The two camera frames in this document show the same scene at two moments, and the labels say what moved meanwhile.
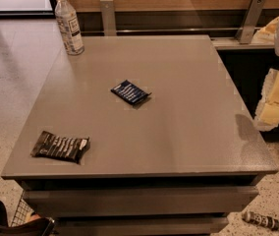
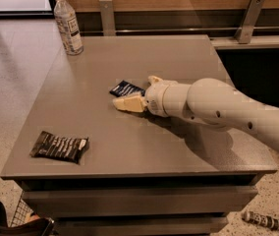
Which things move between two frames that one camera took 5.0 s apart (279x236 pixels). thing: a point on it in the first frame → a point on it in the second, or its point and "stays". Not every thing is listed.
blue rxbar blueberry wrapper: [131, 91] stays
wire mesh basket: [24, 213] stays
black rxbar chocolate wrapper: [59, 147] stays
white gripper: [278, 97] → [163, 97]
